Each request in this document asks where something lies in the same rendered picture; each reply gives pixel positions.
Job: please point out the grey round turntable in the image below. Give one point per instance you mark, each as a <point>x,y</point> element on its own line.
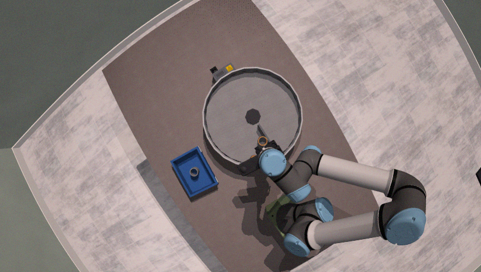
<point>241,107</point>

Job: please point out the blue crate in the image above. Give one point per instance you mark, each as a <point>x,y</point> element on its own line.
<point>194,184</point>

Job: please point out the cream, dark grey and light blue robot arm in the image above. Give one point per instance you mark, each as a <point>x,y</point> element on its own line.
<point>310,225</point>

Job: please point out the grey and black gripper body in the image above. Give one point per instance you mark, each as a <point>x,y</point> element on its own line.
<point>273,145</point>

